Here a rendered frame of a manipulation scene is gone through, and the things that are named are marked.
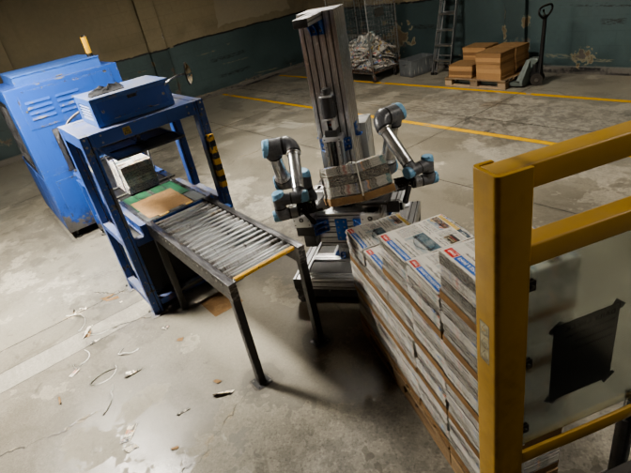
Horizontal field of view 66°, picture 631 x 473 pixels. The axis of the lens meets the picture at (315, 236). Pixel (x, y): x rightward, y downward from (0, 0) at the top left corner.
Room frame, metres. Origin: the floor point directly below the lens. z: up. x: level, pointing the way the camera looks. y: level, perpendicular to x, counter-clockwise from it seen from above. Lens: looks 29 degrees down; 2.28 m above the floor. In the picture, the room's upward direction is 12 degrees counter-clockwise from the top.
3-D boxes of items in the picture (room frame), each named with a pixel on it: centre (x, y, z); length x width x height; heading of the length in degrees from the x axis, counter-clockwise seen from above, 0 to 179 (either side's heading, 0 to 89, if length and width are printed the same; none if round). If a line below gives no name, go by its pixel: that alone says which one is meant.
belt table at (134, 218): (3.89, 1.22, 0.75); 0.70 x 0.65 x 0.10; 33
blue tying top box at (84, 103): (3.89, 1.22, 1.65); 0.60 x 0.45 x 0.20; 123
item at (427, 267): (1.70, -0.58, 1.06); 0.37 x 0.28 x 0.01; 102
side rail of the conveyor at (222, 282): (2.89, 0.89, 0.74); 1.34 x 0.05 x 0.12; 33
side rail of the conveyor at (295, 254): (3.16, 0.46, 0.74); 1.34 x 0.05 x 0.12; 33
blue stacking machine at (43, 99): (6.20, 2.65, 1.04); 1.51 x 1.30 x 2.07; 33
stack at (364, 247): (2.11, -0.49, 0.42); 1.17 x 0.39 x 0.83; 12
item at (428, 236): (1.98, -0.51, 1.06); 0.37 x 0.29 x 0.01; 103
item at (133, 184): (4.37, 1.53, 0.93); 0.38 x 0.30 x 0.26; 33
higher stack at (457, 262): (1.40, -0.64, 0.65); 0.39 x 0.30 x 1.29; 102
